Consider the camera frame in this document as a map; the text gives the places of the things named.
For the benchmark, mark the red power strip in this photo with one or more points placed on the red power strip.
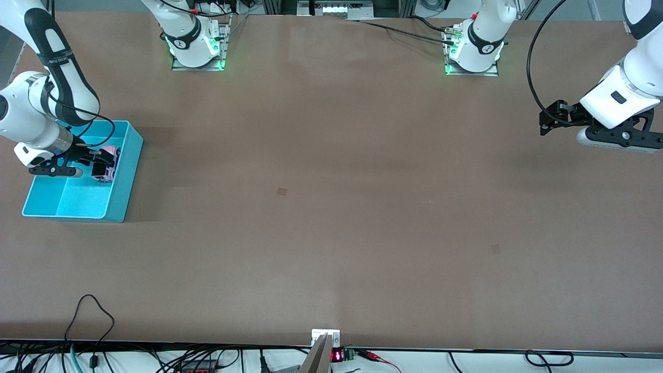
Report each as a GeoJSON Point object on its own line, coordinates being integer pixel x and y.
{"type": "Point", "coordinates": [199, 368]}

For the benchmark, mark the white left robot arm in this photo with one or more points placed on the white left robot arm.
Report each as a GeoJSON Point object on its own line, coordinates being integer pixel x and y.
{"type": "Point", "coordinates": [632, 83]}

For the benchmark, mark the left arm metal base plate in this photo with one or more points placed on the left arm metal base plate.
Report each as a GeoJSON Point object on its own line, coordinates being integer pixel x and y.
{"type": "Point", "coordinates": [496, 71]}

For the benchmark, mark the red digit display module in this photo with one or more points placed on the red digit display module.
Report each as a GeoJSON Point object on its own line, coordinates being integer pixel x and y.
{"type": "Point", "coordinates": [336, 356]}

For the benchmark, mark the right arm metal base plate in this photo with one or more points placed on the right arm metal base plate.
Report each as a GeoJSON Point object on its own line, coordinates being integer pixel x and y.
{"type": "Point", "coordinates": [224, 44]}

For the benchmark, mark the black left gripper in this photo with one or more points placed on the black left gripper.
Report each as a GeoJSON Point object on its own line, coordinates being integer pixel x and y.
{"type": "Point", "coordinates": [574, 118]}

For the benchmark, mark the turquoise plastic bin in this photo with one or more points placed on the turquoise plastic bin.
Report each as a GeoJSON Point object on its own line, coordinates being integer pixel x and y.
{"type": "Point", "coordinates": [83, 202]}

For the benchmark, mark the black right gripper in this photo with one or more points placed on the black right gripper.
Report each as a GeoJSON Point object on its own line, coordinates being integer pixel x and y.
{"type": "Point", "coordinates": [82, 154]}

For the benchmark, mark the green terminal block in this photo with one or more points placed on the green terminal block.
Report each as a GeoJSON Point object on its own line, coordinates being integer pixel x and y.
{"type": "Point", "coordinates": [349, 355]}

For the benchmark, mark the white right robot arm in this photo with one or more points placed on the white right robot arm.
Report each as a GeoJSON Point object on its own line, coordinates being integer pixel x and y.
{"type": "Point", "coordinates": [20, 114]}

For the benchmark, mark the grey table edge camera mount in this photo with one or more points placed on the grey table edge camera mount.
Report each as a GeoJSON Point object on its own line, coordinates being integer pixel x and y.
{"type": "Point", "coordinates": [322, 352]}

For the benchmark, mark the pink jeep toy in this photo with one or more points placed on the pink jeep toy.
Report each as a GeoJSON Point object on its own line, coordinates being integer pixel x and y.
{"type": "Point", "coordinates": [109, 151]}

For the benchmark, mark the white lit control box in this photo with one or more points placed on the white lit control box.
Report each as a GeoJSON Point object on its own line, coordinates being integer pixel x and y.
{"type": "Point", "coordinates": [334, 8]}

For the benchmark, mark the small black inline adapter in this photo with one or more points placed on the small black inline adapter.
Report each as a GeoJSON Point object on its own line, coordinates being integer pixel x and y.
{"type": "Point", "coordinates": [94, 360]}

